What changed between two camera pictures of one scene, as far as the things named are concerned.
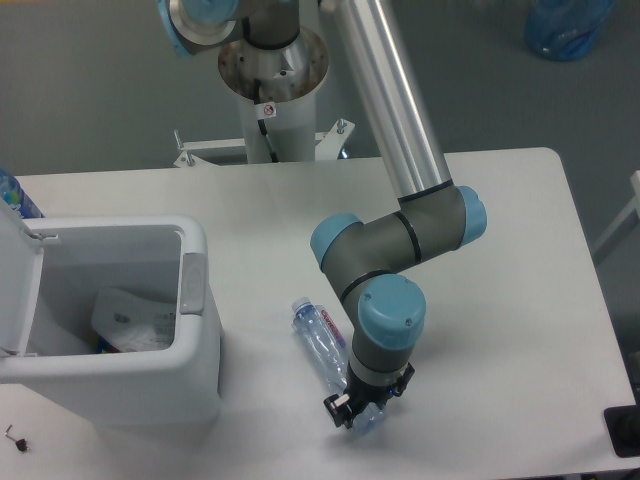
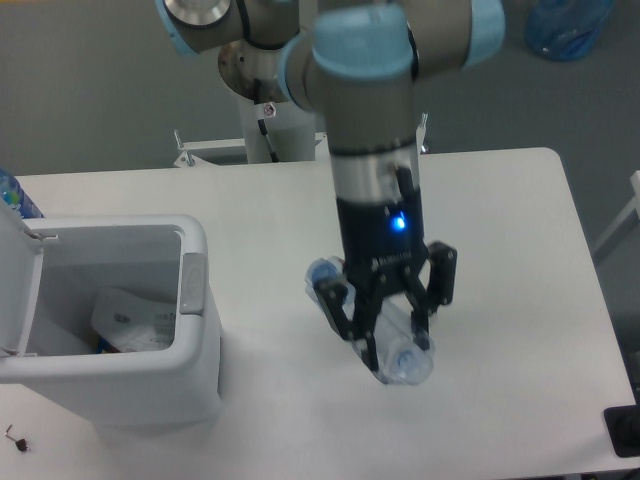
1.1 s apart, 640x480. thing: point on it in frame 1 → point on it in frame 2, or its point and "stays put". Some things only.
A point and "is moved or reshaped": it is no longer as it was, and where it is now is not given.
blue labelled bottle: x=12 y=193 stays put
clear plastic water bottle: x=325 y=336 is moved or reshaped
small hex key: x=10 y=426 stays put
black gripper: x=358 y=395 → x=384 y=241
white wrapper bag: x=132 y=324 stays put
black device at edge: x=623 y=425 stays put
